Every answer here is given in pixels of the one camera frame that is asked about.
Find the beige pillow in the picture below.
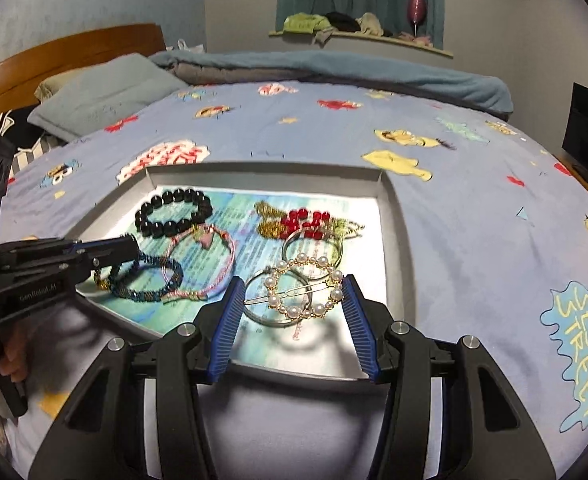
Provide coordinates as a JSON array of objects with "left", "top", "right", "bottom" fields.
[{"left": 34, "top": 67, "right": 82, "bottom": 103}]

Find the pink wine glass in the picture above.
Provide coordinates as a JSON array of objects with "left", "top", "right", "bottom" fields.
[{"left": 406, "top": 0, "right": 427, "bottom": 36}]

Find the grey folded blanket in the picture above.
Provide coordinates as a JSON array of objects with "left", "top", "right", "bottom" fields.
[{"left": 174, "top": 62, "right": 335, "bottom": 87}]

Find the thin silver hoop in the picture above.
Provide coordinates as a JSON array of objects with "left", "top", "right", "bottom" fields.
[
  {"left": 243, "top": 266, "right": 307, "bottom": 330},
  {"left": 281, "top": 227, "right": 345, "bottom": 281}
]

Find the large black bead bracelet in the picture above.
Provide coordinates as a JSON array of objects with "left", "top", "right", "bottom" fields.
[{"left": 134, "top": 187, "right": 213, "bottom": 239}]

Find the dark blue braided bracelet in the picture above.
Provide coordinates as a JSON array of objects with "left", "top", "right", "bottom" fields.
[{"left": 106, "top": 254, "right": 185, "bottom": 304}]

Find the beige cloth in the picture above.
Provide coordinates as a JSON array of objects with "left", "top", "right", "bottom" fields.
[{"left": 356, "top": 12, "right": 392, "bottom": 37}]

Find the grey cardboard box tray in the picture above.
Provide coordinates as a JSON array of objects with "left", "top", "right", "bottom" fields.
[{"left": 74, "top": 160, "right": 412, "bottom": 393}]

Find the grey blue pillow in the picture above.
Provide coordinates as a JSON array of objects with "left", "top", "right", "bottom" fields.
[{"left": 26, "top": 53, "right": 175, "bottom": 143}]

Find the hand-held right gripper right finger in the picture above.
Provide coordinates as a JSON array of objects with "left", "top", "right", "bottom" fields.
[{"left": 341, "top": 274, "right": 557, "bottom": 480}]

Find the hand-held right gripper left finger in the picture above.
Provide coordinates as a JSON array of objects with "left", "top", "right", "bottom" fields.
[{"left": 28, "top": 275, "right": 247, "bottom": 480}]

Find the black white striped cloth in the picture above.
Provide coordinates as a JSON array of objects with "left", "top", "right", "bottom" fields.
[{"left": 0, "top": 105, "right": 65, "bottom": 176}]

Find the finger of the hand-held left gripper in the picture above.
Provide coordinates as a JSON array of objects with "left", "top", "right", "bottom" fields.
[
  {"left": 73, "top": 258, "right": 126, "bottom": 285},
  {"left": 69, "top": 233, "right": 142, "bottom": 262}
]

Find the teal printed paper sheet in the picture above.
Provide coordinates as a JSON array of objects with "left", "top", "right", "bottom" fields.
[{"left": 81, "top": 185, "right": 389, "bottom": 378}]

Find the round pearl hair clip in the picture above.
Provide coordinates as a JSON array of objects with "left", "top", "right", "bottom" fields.
[{"left": 244, "top": 255, "right": 345, "bottom": 321}]

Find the red bead gold ornament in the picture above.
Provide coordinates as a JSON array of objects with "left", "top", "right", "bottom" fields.
[{"left": 254, "top": 201, "right": 367, "bottom": 241}]

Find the pink woven cord bracelet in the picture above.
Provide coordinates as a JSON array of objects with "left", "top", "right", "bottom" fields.
[{"left": 163, "top": 224, "right": 237, "bottom": 304}]

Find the blue folded blanket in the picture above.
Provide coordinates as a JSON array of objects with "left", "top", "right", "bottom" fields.
[{"left": 149, "top": 50, "right": 514, "bottom": 121}]

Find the wooden headboard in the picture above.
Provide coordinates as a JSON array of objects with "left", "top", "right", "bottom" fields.
[{"left": 0, "top": 23, "right": 167, "bottom": 118}]

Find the green cloth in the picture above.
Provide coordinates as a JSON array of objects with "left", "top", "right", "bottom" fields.
[{"left": 283, "top": 12, "right": 332, "bottom": 36}]

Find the cartoon printed blue bedsheet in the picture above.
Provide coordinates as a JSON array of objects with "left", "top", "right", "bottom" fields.
[{"left": 0, "top": 80, "right": 588, "bottom": 480}]

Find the person's left hand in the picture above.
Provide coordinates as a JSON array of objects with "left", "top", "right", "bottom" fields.
[{"left": 0, "top": 321, "right": 29, "bottom": 377}]

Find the wooden windowsill shelf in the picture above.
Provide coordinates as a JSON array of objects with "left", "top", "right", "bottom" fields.
[{"left": 269, "top": 29, "right": 454, "bottom": 58}]

